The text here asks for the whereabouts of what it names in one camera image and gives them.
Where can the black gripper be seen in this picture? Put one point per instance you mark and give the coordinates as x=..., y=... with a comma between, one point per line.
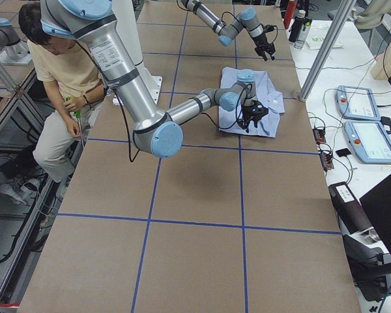
x=247, y=113
x=260, y=41

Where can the blue striped button shirt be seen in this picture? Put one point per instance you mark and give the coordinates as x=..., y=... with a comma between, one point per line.
x=270, y=101

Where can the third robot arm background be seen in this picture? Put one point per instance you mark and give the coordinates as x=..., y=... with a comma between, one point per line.
x=13, y=51

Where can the clear plastic water bottle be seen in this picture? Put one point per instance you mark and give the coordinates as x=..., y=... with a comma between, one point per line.
x=304, y=30

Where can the black insulated bottle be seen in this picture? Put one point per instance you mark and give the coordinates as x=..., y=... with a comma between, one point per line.
x=296, y=27

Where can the red cylinder bottle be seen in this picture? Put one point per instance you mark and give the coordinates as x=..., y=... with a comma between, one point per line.
x=289, y=13

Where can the upper blue teach pendant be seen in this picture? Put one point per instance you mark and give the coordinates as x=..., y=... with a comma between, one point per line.
x=357, y=103

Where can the blue teach pendant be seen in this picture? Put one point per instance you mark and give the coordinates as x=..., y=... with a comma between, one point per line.
x=357, y=103
x=369, y=141

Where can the lower blue teach pendant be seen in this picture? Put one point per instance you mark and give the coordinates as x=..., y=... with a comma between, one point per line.
x=369, y=141

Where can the black box with label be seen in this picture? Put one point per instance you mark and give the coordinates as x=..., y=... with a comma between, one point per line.
x=348, y=207

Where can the black monitor screen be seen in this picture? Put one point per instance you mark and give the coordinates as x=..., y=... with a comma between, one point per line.
x=376, y=204

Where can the person in beige shirt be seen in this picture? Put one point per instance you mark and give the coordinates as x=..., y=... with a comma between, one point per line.
x=74, y=88

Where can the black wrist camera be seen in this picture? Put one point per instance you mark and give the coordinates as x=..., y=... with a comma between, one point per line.
x=269, y=28

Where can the grey aluminium frame post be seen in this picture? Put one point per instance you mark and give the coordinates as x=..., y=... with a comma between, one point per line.
x=334, y=30

